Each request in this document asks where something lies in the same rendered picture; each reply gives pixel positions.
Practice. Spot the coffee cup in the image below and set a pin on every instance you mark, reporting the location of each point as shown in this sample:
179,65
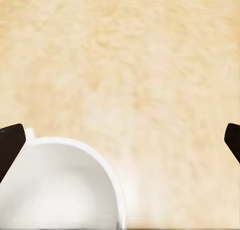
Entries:
59,183

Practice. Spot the countertop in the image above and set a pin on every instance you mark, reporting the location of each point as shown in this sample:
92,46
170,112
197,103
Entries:
150,84

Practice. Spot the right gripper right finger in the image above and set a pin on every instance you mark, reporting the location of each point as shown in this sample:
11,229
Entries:
232,139

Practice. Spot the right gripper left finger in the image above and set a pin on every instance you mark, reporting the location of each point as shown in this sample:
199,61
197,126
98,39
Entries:
12,140

